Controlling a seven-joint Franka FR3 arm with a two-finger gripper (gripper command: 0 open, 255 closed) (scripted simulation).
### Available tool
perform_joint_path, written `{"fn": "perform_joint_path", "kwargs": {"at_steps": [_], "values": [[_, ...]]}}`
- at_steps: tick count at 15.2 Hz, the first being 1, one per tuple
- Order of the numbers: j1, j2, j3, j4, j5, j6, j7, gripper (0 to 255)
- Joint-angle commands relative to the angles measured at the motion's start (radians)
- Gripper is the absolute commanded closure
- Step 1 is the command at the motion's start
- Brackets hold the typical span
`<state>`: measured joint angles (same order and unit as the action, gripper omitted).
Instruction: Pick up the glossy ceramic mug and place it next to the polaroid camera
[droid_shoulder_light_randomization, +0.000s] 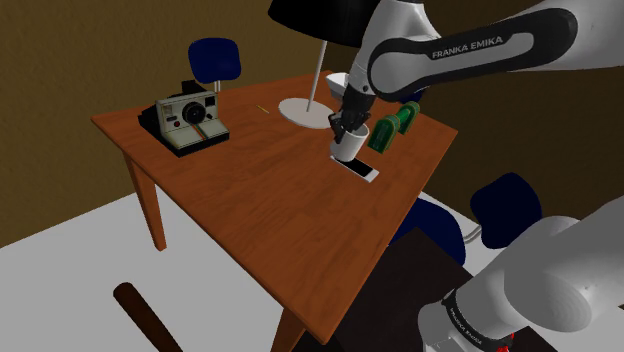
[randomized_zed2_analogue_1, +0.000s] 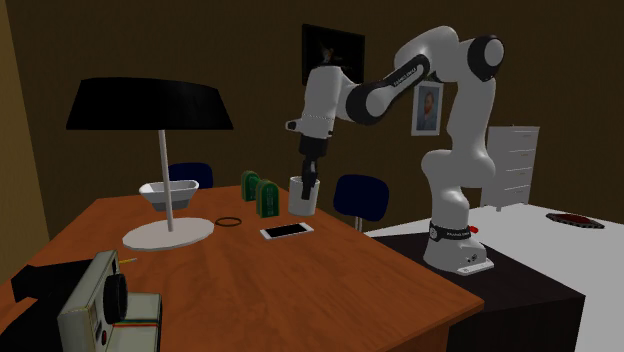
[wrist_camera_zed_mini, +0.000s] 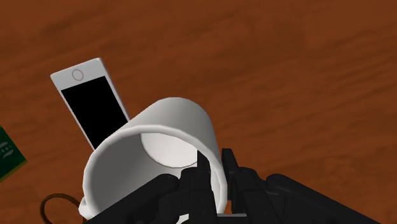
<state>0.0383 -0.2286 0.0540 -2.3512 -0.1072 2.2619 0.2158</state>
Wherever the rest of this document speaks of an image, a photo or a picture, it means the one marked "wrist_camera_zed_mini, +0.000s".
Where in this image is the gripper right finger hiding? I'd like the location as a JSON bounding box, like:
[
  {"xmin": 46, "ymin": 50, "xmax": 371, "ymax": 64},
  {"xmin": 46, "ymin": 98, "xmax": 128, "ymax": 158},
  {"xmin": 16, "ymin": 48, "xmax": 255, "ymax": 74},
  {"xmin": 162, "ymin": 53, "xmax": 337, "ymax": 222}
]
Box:
[{"xmin": 220, "ymin": 148, "xmax": 383, "ymax": 224}]

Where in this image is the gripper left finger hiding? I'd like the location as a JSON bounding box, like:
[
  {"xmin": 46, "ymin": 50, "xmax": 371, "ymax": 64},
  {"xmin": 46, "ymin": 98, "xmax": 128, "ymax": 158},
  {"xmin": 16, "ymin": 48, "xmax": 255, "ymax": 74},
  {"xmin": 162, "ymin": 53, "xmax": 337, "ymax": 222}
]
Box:
[{"xmin": 84, "ymin": 150, "xmax": 218, "ymax": 224}]

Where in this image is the white mug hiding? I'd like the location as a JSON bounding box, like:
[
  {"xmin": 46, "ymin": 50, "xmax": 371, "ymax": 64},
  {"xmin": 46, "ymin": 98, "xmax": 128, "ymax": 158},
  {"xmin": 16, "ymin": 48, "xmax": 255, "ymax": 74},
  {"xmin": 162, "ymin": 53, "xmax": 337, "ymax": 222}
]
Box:
[{"xmin": 78, "ymin": 97, "xmax": 228, "ymax": 220}]

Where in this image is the white smartphone with black screen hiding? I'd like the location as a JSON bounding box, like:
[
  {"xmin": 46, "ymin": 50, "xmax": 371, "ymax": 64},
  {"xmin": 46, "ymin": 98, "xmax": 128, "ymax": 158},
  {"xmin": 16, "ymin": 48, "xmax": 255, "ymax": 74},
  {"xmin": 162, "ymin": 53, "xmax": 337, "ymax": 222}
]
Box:
[{"xmin": 50, "ymin": 57, "xmax": 130, "ymax": 151}]

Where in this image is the green book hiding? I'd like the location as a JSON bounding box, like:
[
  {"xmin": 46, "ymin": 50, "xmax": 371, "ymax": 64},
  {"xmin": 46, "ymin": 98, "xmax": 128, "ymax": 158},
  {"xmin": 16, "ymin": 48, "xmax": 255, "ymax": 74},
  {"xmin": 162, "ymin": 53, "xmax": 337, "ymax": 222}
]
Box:
[{"xmin": 0, "ymin": 126, "xmax": 28, "ymax": 183}]

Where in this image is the brown ring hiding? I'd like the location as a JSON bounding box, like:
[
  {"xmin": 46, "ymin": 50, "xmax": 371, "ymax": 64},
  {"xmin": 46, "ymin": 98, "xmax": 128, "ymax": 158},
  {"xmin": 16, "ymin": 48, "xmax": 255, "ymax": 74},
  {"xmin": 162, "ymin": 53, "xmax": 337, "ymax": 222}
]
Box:
[{"xmin": 40, "ymin": 193, "xmax": 85, "ymax": 224}]

